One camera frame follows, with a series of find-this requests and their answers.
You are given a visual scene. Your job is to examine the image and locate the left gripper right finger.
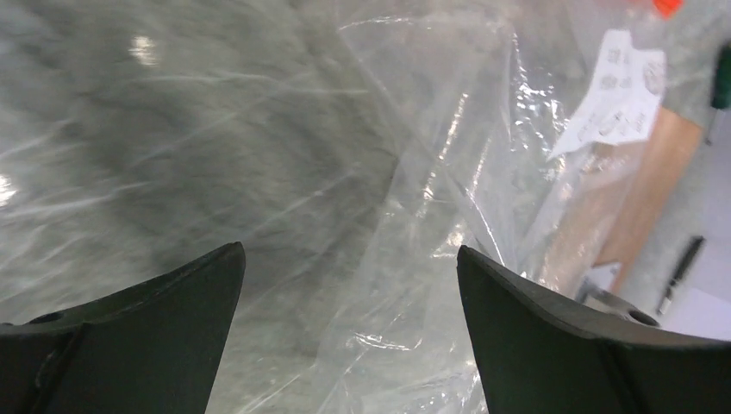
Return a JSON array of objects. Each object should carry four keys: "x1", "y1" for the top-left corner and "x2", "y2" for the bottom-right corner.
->
[{"x1": 457, "y1": 246, "x2": 730, "y2": 413}]

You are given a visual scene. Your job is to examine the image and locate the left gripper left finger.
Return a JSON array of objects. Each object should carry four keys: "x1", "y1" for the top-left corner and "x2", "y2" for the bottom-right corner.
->
[{"x1": 1, "y1": 242, "x2": 246, "y2": 413}]

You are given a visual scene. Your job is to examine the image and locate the clear zip top bag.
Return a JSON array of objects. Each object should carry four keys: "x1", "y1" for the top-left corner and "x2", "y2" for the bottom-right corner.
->
[{"x1": 240, "y1": 1, "x2": 665, "y2": 413}]

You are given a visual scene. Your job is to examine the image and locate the black pliers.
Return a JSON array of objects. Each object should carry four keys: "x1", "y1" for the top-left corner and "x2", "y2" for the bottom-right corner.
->
[{"x1": 656, "y1": 235, "x2": 706, "y2": 316}]

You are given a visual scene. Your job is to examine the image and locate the wooden base board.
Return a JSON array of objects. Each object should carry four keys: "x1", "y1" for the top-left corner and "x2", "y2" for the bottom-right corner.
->
[{"x1": 535, "y1": 108, "x2": 703, "y2": 296}]

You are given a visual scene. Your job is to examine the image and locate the green screwdriver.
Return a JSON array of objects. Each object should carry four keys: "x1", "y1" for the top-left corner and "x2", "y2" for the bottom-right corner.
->
[{"x1": 710, "y1": 41, "x2": 731, "y2": 110}]

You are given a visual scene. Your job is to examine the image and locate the metal bracket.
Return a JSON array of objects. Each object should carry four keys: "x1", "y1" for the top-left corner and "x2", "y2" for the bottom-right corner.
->
[{"x1": 574, "y1": 262, "x2": 660, "y2": 328}]

